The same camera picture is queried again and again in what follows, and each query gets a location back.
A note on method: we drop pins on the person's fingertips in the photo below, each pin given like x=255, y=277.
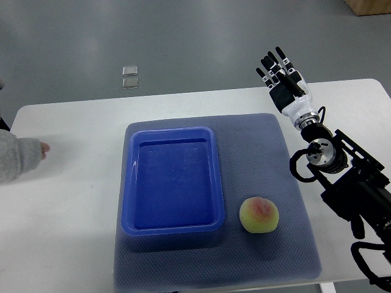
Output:
x=45, y=148

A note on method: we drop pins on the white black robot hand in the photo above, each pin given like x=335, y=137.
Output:
x=288, y=89

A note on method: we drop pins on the yellow red peach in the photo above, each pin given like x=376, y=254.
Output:
x=258, y=215

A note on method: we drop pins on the grey knit sleeve forearm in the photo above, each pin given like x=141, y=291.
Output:
x=18, y=155

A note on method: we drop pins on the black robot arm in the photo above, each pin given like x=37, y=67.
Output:
x=354, y=186

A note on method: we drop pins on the lower metal floor plate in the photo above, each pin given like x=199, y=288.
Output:
x=130, y=83

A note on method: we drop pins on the metal floor plate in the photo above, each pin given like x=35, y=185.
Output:
x=130, y=70
x=130, y=83

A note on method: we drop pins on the upper metal floor plate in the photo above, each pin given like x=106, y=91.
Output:
x=130, y=70

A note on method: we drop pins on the blue grey textured mat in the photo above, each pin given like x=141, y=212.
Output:
x=253, y=162

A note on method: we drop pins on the brown cardboard box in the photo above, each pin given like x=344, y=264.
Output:
x=370, y=7

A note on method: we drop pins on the blue plastic tray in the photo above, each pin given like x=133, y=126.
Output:
x=172, y=183

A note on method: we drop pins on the white table leg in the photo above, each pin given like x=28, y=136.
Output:
x=328, y=287

